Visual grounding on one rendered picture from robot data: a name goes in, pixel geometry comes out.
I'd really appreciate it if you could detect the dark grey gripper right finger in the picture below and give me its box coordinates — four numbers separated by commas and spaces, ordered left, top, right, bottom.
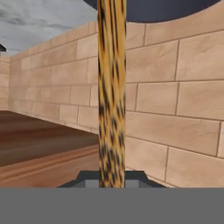
124, 170, 168, 189

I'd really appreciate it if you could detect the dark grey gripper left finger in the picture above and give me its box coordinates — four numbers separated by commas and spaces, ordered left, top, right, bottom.
57, 170, 101, 189

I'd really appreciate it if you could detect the dark blue-grey pot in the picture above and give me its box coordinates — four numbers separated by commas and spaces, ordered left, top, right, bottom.
82, 0, 222, 24

